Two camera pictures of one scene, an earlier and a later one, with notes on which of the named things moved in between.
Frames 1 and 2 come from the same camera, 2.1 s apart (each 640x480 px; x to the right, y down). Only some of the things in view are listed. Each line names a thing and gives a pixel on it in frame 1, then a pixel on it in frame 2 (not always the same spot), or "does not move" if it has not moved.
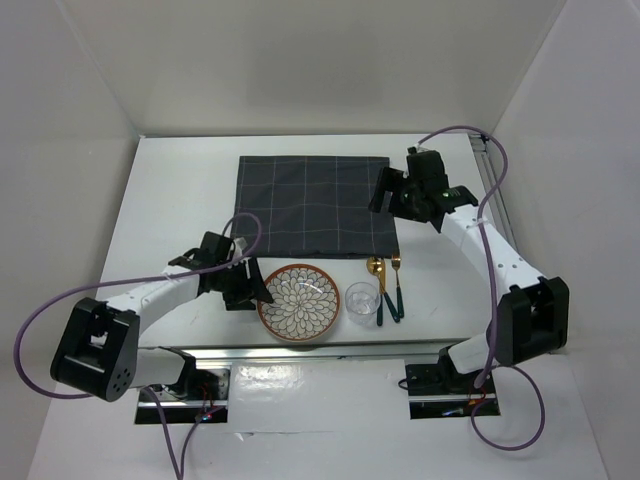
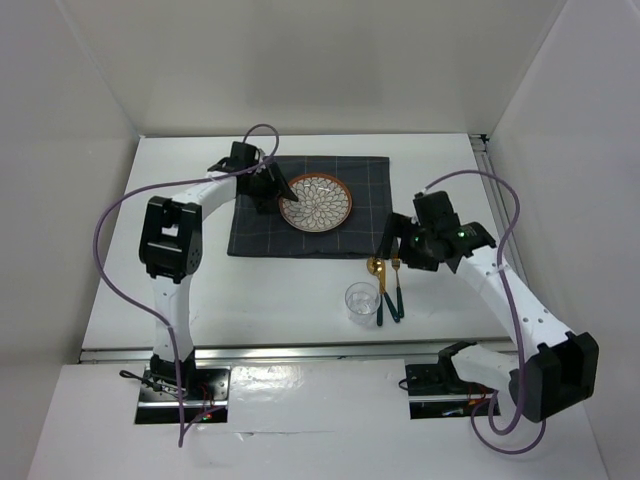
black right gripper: (392, 180) → (397, 227)
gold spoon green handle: (376, 266) does not move
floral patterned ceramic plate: (306, 302) → (323, 203)
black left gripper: (251, 287) → (264, 204)
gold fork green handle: (395, 260) does not move
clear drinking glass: (362, 300) does not move
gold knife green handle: (382, 291) does not move
